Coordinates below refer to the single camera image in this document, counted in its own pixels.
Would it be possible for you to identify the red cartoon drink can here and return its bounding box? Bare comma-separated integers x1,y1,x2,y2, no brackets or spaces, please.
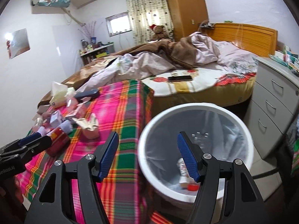
46,128,70,157

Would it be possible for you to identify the purple milk carton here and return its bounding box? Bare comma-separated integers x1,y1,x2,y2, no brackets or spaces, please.
50,110,65,128

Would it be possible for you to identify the trash inside bin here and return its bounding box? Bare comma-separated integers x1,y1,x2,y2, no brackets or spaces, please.
177,158,200,192

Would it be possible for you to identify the white round trash bin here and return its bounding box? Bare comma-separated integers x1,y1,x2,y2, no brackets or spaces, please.
138,103,254,206

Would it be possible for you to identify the left hand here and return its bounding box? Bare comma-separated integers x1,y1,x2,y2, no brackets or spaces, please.
1,176,26,223

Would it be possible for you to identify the crumpled white wrapper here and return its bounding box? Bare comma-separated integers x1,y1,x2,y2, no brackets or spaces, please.
33,117,44,132

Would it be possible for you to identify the white foam fruit net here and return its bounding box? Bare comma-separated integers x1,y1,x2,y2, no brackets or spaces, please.
58,120,73,135

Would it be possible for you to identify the pink plaid table cloth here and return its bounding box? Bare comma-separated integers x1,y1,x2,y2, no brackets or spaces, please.
14,79,178,224

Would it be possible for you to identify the pink strawberry drink carton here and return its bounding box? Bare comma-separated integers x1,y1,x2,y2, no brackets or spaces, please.
65,98,87,120

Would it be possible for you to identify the yellow tissue pack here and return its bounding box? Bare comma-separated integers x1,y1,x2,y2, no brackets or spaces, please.
50,81,76,108

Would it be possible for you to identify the dark blue glasses case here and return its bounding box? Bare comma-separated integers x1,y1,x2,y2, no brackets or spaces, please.
75,89,100,101

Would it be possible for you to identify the floral bed sheet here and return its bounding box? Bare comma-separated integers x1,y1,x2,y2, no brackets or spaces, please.
142,68,256,97

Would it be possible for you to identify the black smartphone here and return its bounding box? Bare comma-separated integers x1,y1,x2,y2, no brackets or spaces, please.
168,75,193,83

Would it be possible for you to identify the grey drawer nightstand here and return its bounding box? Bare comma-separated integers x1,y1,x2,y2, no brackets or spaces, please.
244,57,298,159

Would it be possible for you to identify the white cluttered shelf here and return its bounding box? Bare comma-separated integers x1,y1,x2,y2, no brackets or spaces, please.
80,43,115,65

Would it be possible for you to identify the pale pink duvet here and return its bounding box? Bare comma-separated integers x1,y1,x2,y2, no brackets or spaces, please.
77,32,258,92

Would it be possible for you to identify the brown fleece blanket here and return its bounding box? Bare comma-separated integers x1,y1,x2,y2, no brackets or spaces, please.
37,36,199,108

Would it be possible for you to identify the brown teddy bear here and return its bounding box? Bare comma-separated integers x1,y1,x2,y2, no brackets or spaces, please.
150,24,171,41

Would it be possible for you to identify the vase with dried branches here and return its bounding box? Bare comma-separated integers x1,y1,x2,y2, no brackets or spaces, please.
79,21,97,44

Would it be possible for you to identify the small window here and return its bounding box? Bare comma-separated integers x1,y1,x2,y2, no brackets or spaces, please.
106,12,132,37

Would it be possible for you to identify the wooden bed headboard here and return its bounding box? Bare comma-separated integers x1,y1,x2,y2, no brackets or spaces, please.
201,23,278,57

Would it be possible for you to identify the wooden wardrobe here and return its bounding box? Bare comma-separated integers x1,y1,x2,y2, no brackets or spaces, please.
167,0,208,41

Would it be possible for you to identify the patterned window curtain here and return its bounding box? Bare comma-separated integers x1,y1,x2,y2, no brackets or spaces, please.
126,0,174,45

